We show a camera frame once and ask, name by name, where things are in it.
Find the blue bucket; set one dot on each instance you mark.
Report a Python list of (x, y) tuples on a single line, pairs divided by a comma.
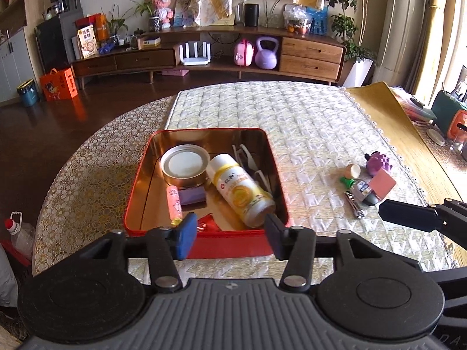
[(28, 94)]

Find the black mini fridge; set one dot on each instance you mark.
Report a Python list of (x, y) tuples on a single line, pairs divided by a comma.
[(54, 47)]

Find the wooden bookshelf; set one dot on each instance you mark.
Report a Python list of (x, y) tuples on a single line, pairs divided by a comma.
[(11, 0)]

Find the wooden television cabinet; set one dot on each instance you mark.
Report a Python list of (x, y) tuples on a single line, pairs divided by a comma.
[(310, 54)]

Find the flat pink box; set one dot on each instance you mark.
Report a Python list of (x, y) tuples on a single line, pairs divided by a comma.
[(175, 72)]

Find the white plastic forks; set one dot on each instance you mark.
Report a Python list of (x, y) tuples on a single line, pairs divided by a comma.
[(251, 164)]

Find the golden table mat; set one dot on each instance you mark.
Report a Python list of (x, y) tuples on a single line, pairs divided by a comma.
[(394, 124)]

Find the round gold tin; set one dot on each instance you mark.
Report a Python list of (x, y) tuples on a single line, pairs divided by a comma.
[(184, 164)]

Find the pink red card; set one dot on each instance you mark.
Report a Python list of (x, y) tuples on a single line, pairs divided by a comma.
[(382, 184)]

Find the purple kettlebell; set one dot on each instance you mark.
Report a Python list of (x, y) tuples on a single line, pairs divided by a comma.
[(267, 58)]

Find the standing air conditioner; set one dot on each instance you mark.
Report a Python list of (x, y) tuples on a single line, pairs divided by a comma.
[(396, 18)]

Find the plastic oil bottle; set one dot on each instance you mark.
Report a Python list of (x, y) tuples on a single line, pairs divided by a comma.
[(22, 238)]

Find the white cupboard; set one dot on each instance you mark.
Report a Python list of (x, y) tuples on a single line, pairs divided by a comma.
[(14, 65)]

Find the small potted plant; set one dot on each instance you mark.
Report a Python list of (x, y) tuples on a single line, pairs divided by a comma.
[(153, 22)]

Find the pink tube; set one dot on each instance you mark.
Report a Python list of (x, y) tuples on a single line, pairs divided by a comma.
[(174, 204)]

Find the beige curtain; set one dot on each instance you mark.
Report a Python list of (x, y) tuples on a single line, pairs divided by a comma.
[(434, 25)]

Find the red gift box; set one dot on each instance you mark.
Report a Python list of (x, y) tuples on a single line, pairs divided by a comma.
[(93, 22)]

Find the beige chair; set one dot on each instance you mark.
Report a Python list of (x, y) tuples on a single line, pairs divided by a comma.
[(271, 7)]

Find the small white box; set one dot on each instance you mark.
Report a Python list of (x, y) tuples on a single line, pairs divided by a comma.
[(150, 43)]

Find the white yellow bottle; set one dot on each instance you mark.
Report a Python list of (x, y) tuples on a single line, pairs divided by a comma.
[(237, 189)]

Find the pile of packets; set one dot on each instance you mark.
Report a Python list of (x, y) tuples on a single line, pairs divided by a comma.
[(412, 105)]

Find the silver nail clipper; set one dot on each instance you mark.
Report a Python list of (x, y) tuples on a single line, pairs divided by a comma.
[(354, 204)]

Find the pink toy case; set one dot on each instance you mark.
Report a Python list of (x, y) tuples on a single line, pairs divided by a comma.
[(243, 54)]

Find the clear plastic bag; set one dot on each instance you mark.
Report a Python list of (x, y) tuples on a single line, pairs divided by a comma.
[(297, 18)]

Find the red tin box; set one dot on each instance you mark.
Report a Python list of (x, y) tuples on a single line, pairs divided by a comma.
[(219, 138)]

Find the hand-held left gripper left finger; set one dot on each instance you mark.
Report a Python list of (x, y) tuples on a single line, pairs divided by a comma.
[(186, 237)]

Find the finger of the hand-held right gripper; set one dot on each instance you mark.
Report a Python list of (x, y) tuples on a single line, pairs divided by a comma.
[(405, 213)]

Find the black speaker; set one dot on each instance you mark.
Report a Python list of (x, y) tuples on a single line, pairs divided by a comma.
[(251, 15)]

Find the blue picture box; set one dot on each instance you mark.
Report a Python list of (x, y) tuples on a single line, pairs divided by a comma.
[(319, 22)]

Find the teal orange utensil holder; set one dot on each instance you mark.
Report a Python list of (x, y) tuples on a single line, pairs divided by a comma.
[(447, 113)]

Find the quilted cream table mat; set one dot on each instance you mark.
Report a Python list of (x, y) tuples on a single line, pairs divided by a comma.
[(310, 124)]

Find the white router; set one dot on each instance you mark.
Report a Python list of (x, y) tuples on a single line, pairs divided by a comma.
[(195, 56)]

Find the small blue label bottle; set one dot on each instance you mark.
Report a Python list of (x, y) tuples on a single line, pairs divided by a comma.
[(363, 189)]

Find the orange gift bag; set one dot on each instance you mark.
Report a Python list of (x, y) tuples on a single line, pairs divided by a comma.
[(58, 85)]

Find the pink plush doll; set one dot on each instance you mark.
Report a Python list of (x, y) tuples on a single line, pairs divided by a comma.
[(164, 5)]

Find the purple block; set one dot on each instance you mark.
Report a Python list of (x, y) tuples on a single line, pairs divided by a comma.
[(192, 195)]

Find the clear glass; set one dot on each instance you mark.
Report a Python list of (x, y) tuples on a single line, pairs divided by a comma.
[(459, 144)]

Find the small white plate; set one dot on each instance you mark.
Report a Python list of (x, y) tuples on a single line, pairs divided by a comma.
[(436, 137)]

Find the blue toy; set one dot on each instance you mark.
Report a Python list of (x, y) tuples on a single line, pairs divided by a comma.
[(106, 48)]

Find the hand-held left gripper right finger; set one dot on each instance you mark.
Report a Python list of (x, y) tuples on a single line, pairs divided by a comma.
[(274, 235)]

